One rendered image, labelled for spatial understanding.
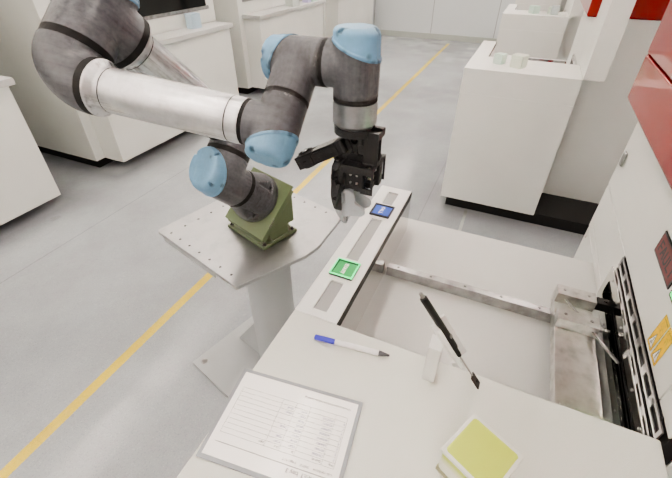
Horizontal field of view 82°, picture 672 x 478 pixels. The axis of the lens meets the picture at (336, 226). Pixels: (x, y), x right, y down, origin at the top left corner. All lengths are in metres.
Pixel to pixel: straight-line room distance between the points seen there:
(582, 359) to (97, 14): 1.10
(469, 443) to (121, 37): 0.86
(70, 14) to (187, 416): 1.48
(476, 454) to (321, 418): 0.23
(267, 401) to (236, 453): 0.08
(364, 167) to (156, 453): 1.44
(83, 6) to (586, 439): 1.04
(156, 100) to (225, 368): 1.43
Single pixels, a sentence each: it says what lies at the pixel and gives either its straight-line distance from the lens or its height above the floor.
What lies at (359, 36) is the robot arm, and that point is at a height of 1.45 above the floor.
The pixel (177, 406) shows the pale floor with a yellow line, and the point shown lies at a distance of 1.90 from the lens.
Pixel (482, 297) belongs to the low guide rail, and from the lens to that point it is 1.06.
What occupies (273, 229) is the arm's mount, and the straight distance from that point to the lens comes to 1.17.
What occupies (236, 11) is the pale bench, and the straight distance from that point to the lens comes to 5.13.
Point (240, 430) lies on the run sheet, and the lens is 0.67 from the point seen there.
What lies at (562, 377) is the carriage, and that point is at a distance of 0.92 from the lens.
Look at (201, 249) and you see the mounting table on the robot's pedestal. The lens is 1.23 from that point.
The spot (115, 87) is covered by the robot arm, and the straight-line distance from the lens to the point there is 0.74.
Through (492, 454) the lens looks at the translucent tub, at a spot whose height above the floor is 1.03.
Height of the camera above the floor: 1.56
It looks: 36 degrees down
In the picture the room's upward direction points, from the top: straight up
